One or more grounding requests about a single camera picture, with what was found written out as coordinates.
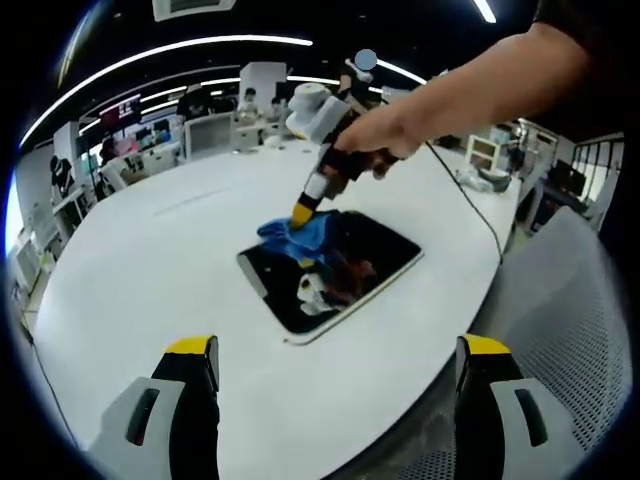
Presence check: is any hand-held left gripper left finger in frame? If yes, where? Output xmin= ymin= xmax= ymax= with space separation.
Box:
xmin=89 ymin=334 xmax=221 ymax=480

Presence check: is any black floor cable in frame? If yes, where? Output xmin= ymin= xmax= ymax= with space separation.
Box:
xmin=22 ymin=319 xmax=82 ymax=447

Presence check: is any person's right hand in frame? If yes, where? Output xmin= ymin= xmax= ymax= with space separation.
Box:
xmin=333 ymin=97 xmax=437 ymax=181

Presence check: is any long curved ceiling light strip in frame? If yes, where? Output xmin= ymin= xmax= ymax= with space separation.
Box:
xmin=19 ymin=35 xmax=315 ymax=146

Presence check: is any short ceiling light strip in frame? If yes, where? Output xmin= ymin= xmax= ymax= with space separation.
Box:
xmin=472 ymin=0 xmax=498 ymax=24

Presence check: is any red wall screen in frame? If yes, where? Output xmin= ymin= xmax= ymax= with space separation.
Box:
xmin=98 ymin=93 xmax=142 ymax=121

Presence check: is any black tablet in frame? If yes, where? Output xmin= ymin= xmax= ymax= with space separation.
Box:
xmin=236 ymin=209 xmax=425 ymax=347

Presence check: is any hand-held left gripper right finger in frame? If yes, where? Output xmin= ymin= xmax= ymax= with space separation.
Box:
xmin=455 ymin=334 xmax=587 ymax=480

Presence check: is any black railing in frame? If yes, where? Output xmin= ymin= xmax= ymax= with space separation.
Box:
xmin=572 ymin=132 xmax=626 ymax=202

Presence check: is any ceiling air conditioner vent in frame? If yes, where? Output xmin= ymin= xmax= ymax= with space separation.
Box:
xmin=152 ymin=0 xmax=236 ymax=23

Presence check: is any white shelf unit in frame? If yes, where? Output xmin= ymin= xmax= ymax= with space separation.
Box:
xmin=467 ymin=134 xmax=501 ymax=172

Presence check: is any blue cleaning cloth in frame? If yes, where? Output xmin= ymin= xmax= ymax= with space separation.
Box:
xmin=257 ymin=210 xmax=346 ymax=262

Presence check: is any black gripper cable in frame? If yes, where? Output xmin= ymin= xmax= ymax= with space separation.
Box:
xmin=424 ymin=141 xmax=505 ymax=262

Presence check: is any white framed cabinet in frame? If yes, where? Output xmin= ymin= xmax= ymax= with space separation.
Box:
xmin=184 ymin=112 xmax=235 ymax=157

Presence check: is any white pillar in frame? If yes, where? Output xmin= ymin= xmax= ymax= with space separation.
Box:
xmin=238 ymin=61 xmax=289 ymax=101

